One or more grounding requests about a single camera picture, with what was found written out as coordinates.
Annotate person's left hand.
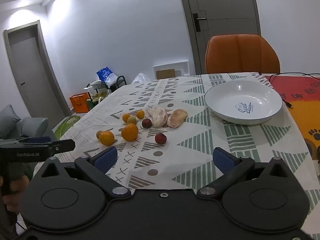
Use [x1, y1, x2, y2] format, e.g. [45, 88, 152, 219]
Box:
[2, 176, 29, 213]

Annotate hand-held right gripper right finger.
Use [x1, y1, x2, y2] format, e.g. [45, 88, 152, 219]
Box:
[197, 147, 297, 201]

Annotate grey sofa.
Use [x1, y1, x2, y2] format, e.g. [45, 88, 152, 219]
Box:
[0, 104, 57, 143]

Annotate brown cardboard sheet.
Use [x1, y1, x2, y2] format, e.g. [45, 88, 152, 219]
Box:
[156, 69, 176, 80]

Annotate grey door with black handle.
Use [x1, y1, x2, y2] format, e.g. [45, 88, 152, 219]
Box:
[176, 0, 262, 74]

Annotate small peeled pomelo piece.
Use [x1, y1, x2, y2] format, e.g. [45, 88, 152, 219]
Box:
[167, 109, 188, 128]

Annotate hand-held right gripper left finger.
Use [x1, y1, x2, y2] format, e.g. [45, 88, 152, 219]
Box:
[40, 146, 132, 201]

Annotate orange leather chair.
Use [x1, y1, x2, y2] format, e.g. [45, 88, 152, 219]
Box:
[204, 34, 280, 75]

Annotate green box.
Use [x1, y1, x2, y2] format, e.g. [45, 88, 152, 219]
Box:
[86, 98, 99, 110]

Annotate patterned white green tablecloth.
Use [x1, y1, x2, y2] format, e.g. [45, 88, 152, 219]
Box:
[35, 72, 320, 230]

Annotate white plastic bag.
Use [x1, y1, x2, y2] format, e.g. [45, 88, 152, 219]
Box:
[132, 73, 150, 83]

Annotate medium orange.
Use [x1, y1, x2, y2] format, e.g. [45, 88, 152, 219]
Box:
[99, 131, 115, 146]

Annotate blue plastic bag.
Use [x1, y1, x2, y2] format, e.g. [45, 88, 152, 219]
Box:
[96, 67, 118, 87]

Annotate red orange printed mat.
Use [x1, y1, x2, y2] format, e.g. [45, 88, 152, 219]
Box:
[261, 74, 320, 174]

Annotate green floor mat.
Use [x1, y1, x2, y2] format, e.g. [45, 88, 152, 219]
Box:
[54, 115, 80, 140]

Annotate black door handle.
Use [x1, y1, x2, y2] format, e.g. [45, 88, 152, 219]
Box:
[192, 12, 207, 32]

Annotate white ceramic plate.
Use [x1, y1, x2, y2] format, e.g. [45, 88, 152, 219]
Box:
[204, 81, 283, 125]

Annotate large orange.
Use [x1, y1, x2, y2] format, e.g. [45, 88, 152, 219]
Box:
[121, 123, 139, 142]

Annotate orange paper shopping bag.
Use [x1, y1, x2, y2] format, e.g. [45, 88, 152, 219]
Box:
[69, 93, 90, 113]

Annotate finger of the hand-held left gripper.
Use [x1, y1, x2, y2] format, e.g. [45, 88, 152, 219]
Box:
[16, 136, 57, 144]
[51, 139, 76, 153]

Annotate large peeled pomelo piece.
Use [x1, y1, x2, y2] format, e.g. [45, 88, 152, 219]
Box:
[146, 107, 168, 127]

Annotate black metal rack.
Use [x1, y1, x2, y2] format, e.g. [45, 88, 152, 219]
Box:
[86, 76, 127, 98]

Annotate black usb cable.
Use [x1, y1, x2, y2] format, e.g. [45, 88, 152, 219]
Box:
[259, 72, 320, 109]

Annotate plain grey door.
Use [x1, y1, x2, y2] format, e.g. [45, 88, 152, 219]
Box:
[3, 21, 72, 122]

